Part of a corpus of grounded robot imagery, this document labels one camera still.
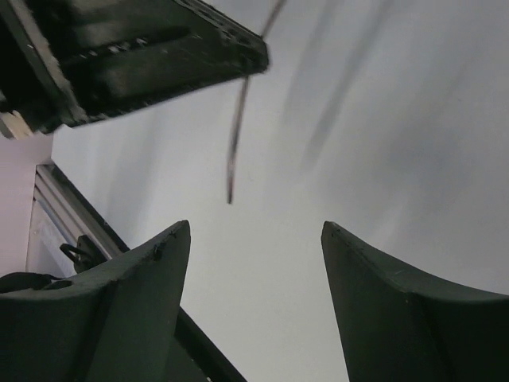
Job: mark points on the aluminium frame rail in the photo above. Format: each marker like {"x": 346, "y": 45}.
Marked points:
{"x": 66, "y": 234}

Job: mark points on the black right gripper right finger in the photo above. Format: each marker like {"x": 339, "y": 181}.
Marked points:
{"x": 398, "y": 323}

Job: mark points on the silver metal fork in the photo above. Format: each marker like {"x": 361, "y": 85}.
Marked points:
{"x": 240, "y": 108}

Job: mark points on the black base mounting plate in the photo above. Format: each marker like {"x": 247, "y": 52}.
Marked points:
{"x": 202, "y": 354}

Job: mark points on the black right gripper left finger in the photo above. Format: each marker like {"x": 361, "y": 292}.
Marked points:
{"x": 114, "y": 322}

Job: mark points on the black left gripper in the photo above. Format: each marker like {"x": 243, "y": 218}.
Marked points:
{"x": 75, "y": 63}

